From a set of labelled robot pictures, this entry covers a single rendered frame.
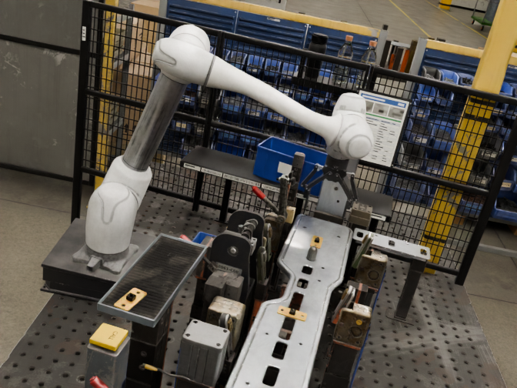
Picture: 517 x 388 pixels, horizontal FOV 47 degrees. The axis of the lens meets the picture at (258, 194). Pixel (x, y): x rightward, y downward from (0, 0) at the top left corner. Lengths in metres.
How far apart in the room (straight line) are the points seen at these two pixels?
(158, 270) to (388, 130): 1.33
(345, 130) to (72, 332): 1.07
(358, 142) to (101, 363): 0.92
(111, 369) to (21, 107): 3.11
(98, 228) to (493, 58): 1.61
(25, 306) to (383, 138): 1.99
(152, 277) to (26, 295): 1.97
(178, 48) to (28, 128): 2.54
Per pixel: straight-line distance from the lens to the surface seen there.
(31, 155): 4.37
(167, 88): 2.05
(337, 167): 1.97
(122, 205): 2.05
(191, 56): 1.85
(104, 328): 1.33
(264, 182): 2.44
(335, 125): 1.77
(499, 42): 2.51
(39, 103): 4.19
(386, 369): 2.15
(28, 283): 3.50
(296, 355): 1.60
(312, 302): 1.81
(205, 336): 1.41
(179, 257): 1.58
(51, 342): 2.01
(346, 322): 1.76
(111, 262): 2.15
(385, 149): 2.55
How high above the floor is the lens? 1.99
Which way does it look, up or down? 24 degrees down
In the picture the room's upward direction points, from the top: 11 degrees clockwise
